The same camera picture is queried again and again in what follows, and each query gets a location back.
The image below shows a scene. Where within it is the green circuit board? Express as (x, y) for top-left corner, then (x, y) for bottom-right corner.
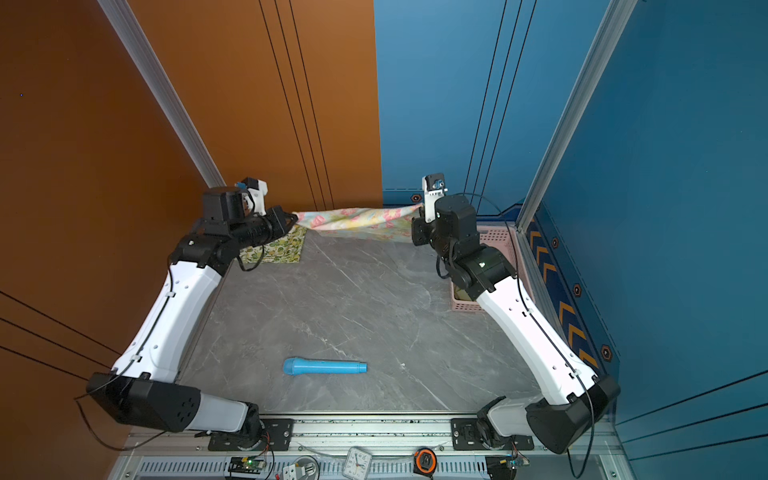
(227, 456), (269, 479)

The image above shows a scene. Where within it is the pink perforated plastic basket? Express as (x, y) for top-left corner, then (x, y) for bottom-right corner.
(444, 225), (527, 312)

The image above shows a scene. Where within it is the blue toy microphone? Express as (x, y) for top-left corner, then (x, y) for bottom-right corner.
(283, 357), (368, 376)

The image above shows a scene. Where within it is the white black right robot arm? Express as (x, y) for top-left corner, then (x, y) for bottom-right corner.
(411, 188), (620, 454)

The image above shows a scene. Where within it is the white power plug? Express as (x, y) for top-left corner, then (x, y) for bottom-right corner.
(280, 456), (320, 480)

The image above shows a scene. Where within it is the aluminium corner post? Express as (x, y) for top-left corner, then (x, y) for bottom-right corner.
(516, 0), (638, 234)
(98, 0), (226, 187)

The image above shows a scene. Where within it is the aluminium corner post left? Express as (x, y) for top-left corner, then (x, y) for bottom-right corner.
(98, 0), (226, 187)

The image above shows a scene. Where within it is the orange black tape measure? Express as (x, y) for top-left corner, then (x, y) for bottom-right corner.
(413, 448), (438, 479)

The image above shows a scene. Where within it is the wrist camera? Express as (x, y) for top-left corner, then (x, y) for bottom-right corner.
(422, 173), (447, 223)
(202, 177), (268, 223)

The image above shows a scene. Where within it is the right circuit board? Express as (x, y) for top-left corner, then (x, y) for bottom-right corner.
(485, 455), (530, 480)

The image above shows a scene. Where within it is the lemon print skirt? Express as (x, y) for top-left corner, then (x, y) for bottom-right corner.
(240, 226), (307, 265)

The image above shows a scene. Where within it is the pastel floral skirt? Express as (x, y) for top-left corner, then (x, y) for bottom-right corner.
(296, 204), (422, 243)

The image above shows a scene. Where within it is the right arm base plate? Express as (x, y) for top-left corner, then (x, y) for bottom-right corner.
(450, 417), (535, 451)

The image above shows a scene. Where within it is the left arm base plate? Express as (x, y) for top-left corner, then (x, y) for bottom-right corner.
(207, 418), (295, 453)

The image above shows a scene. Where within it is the small white clock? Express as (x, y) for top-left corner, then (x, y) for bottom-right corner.
(342, 447), (373, 480)

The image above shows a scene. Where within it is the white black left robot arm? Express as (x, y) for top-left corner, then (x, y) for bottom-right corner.
(84, 206), (298, 450)

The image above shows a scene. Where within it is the aluminium front rail frame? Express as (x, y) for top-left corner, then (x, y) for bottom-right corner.
(109, 412), (634, 479)

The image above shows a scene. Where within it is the aluminium corner post right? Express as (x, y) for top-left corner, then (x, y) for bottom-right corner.
(516, 0), (638, 234)

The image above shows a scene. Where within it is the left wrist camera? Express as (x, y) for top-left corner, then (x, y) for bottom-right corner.
(202, 177), (268, 223)

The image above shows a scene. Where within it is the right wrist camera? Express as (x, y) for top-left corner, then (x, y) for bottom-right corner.
(422, 173), (447, 223)

